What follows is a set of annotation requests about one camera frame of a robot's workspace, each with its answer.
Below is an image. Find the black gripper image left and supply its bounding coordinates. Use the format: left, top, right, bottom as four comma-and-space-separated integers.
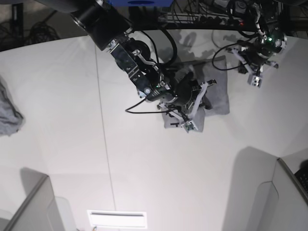
145, 72, 213, 110

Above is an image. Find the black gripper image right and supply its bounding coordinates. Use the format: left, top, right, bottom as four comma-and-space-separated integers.
237, 39, 286, 75

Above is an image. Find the grey T-shirt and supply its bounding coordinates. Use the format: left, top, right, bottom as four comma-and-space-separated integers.
170, 60, 230, 117

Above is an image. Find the white power strip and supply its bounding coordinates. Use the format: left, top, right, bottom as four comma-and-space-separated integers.
157, 13, 231, 27

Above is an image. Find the black keyboard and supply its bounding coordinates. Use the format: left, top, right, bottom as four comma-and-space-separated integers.
295, 167, 308, 192

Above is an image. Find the grey right partition panel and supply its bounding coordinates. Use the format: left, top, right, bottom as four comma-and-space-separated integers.
246, 158, 308, 231

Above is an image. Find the grey partition panel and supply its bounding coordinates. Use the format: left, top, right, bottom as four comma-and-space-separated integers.
4, 174, 65, 231
246, 158, 308, 231

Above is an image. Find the blue box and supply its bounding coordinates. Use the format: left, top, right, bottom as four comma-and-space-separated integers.
106, 0, 173, 7

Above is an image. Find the grey cloth at left edge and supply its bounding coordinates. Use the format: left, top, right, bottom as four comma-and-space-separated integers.
0, 76, 25, 137

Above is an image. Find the grey left partition panel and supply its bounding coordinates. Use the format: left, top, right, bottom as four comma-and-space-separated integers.
4, 174, 65, 231

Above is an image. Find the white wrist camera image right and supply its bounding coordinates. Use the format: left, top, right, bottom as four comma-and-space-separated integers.
231, 46, 279, 88

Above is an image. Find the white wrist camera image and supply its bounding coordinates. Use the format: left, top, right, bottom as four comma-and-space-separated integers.
231, 46, 279, 88
157, 79, 217, 133

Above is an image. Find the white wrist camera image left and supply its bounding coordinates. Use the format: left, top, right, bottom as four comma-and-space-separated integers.
157, 79, 217, 133

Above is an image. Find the black cable image right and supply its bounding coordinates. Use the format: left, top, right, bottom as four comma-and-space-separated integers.
211, 30, 258, 71

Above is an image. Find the black cable image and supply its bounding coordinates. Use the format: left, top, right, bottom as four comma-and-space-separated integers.
211, 30, 258, 71
125, 30, 177, 114

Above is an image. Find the black cable image left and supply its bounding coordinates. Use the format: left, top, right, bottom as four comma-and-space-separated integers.
125, 30, 177, 114

